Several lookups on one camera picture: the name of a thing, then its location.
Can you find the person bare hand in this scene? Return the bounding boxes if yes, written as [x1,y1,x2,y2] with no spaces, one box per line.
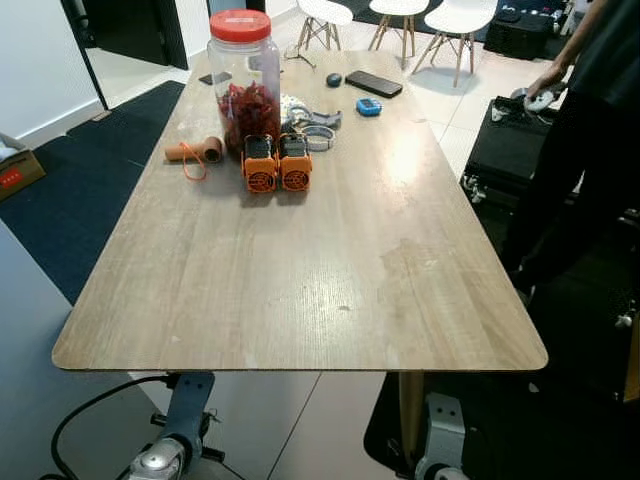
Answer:
[527,63,573,101]

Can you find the white handheld controller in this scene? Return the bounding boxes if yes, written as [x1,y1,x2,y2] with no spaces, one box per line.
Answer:
[522,88,561,113]

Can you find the black low cabinet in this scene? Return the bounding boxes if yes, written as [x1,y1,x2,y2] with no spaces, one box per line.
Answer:
[483,5,566,61]

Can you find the person in black clothes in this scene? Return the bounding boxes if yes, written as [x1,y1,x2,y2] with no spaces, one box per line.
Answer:
[500,0,640,291]

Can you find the black equipment case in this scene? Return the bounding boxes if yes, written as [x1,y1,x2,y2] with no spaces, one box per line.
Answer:
[460,95,561,211]

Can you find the white chair wooden legs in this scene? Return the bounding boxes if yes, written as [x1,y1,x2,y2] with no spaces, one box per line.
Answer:
[297,0,354,51]
[368,0,431,61]
[412,0,498,86]

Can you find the large black phone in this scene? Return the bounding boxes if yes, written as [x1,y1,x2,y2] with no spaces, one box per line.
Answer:
[345,70,404,99]

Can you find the light wooden table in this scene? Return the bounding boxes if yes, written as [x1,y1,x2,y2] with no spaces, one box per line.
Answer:
[52,48,549,466]

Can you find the orange and black device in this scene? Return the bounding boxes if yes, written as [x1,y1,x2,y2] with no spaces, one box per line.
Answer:
[276,135,313,193]
[241,135,279,194]

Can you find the brown wooden cabinet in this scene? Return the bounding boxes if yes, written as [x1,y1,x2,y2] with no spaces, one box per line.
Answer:
[618,310,640,401]

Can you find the clear plastic jar red lid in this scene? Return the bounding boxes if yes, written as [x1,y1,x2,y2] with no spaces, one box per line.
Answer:
[207,10,283,161]

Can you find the black floor mat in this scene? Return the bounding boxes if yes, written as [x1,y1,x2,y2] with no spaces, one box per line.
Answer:
[362,210,640,480]

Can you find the brown cardboard tube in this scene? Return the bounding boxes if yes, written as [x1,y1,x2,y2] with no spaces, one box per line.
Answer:
[165,137,225,164]

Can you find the black door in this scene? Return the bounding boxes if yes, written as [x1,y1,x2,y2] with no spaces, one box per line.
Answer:
[60,0,191,111]

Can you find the dark floor rug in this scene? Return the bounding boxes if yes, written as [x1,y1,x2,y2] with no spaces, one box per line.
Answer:
[0,80,189,306]

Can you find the cardboard box red label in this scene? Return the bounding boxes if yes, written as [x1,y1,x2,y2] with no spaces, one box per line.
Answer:
[0,135,47,203]

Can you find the grey tape ring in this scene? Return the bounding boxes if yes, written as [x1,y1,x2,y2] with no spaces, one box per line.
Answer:
[302,125,337,153]

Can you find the orange cord loop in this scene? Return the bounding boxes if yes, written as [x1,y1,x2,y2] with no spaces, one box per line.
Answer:
[180,143,209,182]

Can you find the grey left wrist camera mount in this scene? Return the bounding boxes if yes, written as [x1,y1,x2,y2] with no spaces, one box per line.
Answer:
[160,372,216,451]

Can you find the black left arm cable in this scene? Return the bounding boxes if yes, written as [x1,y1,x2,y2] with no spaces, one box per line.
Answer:
[50,375,171,480]

